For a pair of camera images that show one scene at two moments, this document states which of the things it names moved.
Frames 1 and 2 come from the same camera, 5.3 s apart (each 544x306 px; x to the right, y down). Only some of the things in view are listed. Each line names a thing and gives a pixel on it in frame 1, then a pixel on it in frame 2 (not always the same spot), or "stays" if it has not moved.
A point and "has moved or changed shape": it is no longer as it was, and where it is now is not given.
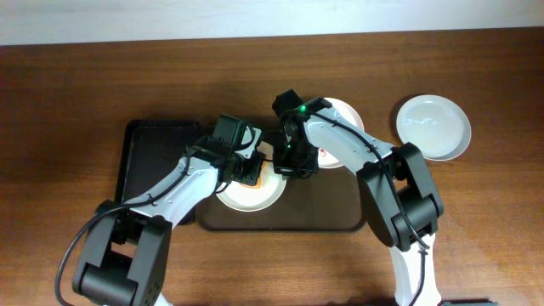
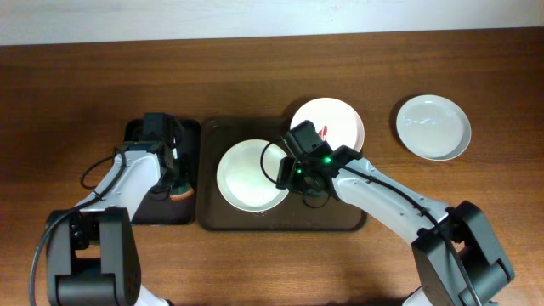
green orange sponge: x=257 y=184 has moved or changed shape
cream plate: x=249 y=199 stays
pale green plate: x=439 y=127 stays
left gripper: x=249 y=177 → x=178 y=178
